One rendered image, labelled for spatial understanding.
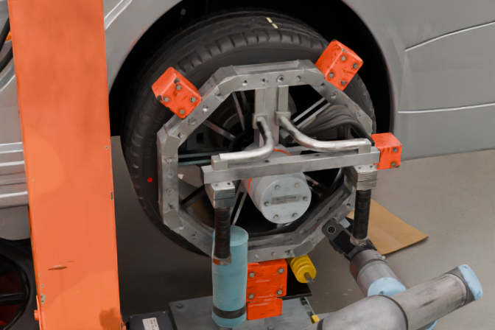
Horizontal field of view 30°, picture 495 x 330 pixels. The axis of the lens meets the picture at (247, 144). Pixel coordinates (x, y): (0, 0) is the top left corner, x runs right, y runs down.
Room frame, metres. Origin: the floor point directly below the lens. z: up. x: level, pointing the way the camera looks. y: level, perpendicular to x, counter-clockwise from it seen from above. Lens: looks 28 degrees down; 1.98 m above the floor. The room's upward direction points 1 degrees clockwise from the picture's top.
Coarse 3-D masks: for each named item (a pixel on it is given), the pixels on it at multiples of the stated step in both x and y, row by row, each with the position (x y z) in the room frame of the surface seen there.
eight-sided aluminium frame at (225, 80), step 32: (256, 64) 2.07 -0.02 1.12; (288, 64) 2.07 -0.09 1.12; (224, 96) 1.99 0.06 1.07; (192, 128) 1.97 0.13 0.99; (160, 160) 1.99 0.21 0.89; (160, 192) 1.98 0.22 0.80; (352, 192) 2.08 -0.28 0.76; (192, 224) 1.97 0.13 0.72; (320, 224) 2.06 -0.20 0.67; (256, 256) 2.02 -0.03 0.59; (288, 256) 2.04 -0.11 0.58
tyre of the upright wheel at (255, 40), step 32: (192, 32) 2.20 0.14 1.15; (224, 32) 2.14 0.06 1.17; (256, 32) 2.12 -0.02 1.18; (288, 32) 2.16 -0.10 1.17; (160, 64) 2.14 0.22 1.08; (192, 64) 2.06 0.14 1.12; (224, 64) 2.07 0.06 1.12; (128, 96) 2.19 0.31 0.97; (352, 96) 2.17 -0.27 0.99; (128, 128) 2.11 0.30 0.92; (160, 128) 2.03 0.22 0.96; (128, 160) 2.07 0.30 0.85; (160, 224) 2.03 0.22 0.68
